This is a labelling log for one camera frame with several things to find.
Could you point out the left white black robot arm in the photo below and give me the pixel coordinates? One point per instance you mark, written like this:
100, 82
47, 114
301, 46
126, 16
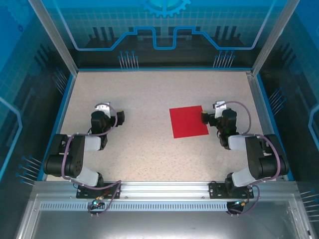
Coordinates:
74, 154

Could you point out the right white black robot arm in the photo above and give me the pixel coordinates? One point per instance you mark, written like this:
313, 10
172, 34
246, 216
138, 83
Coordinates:
256, 159

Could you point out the blue table edge strip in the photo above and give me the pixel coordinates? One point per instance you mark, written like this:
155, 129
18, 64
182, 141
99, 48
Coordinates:
58, 124
265, 99

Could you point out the grey metal tray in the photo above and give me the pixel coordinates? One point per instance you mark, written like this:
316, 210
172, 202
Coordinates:
159, 224

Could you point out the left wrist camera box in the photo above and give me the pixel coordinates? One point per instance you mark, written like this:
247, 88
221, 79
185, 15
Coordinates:
103, 107

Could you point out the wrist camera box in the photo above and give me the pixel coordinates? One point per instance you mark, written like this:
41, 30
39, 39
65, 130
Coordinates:
220, 107
103, 107

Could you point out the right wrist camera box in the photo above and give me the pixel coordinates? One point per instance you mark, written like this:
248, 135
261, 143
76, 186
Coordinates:
220, 107

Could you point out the aluminium side rail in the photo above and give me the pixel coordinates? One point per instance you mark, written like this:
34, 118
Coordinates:
256, 94

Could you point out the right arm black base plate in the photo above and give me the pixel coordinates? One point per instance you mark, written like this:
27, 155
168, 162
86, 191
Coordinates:
215, 190

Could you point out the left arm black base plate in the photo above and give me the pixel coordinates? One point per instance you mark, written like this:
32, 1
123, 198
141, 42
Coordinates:
82, 191

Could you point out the aluminium mounting rail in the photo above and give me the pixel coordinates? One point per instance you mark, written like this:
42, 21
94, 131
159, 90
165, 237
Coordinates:
164, 189

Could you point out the aluminium frame post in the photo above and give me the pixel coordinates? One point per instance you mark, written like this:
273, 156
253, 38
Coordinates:
57, 39
271, 37

